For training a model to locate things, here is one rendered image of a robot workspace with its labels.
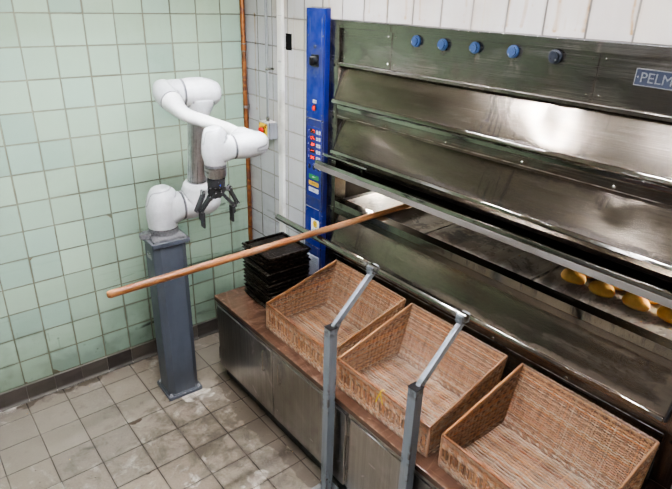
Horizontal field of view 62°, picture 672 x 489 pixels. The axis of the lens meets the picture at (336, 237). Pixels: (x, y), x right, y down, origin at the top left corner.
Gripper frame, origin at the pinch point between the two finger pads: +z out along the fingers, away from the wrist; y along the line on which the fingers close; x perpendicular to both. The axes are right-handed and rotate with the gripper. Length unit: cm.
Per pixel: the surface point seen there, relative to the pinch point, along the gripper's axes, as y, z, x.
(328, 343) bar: -21, 39, 55
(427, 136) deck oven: -81, -37, 41
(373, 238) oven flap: -81, 24, 12
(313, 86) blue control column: -76, -46, -37
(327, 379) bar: -21, 58, 56
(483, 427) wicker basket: -58, 62, 110
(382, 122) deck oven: -80, -37, 13
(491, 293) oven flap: -83, 20, 86
